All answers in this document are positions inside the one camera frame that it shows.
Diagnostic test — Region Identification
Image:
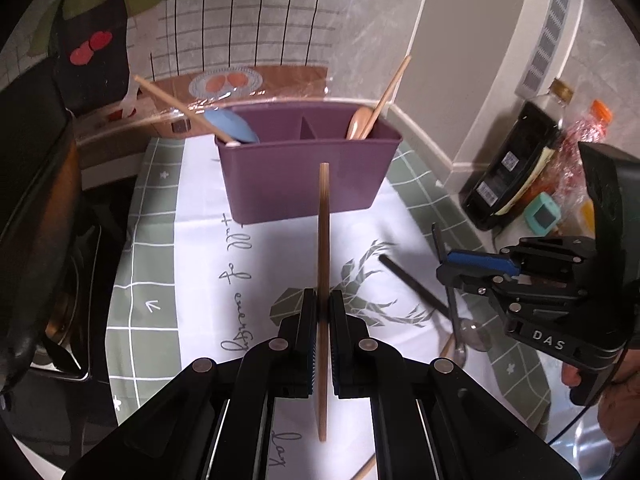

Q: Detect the dark frying pan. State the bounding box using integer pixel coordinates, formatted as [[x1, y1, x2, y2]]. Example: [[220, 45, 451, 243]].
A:
[[0, 60, 83, 397]]

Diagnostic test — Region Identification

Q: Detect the green and white tablecloth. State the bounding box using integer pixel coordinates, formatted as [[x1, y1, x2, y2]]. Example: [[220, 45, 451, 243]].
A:
[[102, 135, 554, 480]]

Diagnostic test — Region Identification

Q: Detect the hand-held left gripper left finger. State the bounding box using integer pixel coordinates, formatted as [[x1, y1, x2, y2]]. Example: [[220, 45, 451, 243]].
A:
[[62, 287, 319, 480]]

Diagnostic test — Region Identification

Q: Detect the person's right hand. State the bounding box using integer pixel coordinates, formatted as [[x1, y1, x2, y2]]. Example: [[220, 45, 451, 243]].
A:
[[560, 357, 640, 454]]

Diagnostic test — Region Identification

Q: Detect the stainless steel sink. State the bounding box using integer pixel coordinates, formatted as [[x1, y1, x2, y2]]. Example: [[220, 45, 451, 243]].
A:
[[529, 407, 628, 480]]

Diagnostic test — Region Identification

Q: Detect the orange cap plastic bottle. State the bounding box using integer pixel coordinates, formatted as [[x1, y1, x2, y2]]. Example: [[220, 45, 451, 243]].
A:
[[554, 99, 614, 211]]

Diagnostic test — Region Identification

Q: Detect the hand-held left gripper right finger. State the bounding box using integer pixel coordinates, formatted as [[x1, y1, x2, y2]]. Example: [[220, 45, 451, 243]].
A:
[[328, 290, 583, 480]]

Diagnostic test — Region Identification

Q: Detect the black cable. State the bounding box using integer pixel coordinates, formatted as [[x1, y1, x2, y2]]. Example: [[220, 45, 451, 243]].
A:
[[544, 337, 632, 447]]

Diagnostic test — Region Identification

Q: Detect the teal kitchen timer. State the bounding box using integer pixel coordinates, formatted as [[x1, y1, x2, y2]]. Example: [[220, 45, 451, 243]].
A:
[[524, 192, 561, 234]]

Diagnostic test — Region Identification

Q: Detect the clear plastic spoon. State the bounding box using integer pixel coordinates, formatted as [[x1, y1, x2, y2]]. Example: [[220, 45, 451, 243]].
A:
[[460, 319, 494, 352]]

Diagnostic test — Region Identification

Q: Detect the purple utensil holder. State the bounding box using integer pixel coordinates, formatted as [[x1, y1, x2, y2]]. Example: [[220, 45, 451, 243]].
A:
[[214, 102, 404, 225]]

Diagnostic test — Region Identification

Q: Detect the wall poster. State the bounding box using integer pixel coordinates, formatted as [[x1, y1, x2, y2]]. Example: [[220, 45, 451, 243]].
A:
[[0, 0, 437, 176]]

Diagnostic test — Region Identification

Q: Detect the black chopstick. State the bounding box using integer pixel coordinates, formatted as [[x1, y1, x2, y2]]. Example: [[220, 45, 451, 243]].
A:
[[378, 254, 451, 319]]

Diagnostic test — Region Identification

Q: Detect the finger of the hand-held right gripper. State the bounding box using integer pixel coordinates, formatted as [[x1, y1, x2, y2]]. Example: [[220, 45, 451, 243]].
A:
[[446, 252, 522, 277], [435, 263, 507, 297]]

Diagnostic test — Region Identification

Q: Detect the wooden spoon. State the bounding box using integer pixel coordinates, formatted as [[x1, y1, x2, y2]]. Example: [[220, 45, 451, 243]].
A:
[[346, 106, 377, 141]]

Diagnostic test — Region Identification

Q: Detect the blue spoon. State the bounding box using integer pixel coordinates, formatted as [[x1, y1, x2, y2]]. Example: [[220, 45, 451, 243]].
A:
[[204, 109, 259, 144]]

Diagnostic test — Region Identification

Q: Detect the dark sauce bottle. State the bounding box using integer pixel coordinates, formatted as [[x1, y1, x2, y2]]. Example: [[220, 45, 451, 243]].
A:
[[460, 77, 576, 232]]

